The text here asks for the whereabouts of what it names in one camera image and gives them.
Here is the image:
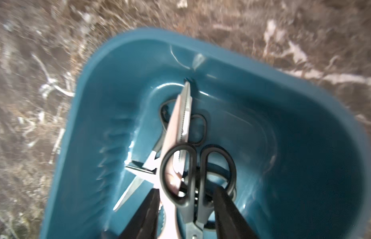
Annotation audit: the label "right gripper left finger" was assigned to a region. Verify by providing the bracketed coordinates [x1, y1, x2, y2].
[118, 189, 160, 239]

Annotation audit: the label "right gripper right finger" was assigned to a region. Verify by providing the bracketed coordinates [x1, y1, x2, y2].
[213, 186, 258, 239]

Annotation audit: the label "small grey handled scissors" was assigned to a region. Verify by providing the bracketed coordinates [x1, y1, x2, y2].
[113, 99, 207, 212]

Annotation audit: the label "black handled silver scissors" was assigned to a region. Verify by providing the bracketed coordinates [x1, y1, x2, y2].
[158, 142, 237, 239]

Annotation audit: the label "pink scissors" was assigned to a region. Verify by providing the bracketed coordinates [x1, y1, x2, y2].
[158, 80, 192, 239]

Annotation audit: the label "teal plastic storage box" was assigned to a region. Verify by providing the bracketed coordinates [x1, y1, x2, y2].
[40, 28, 371, 239]

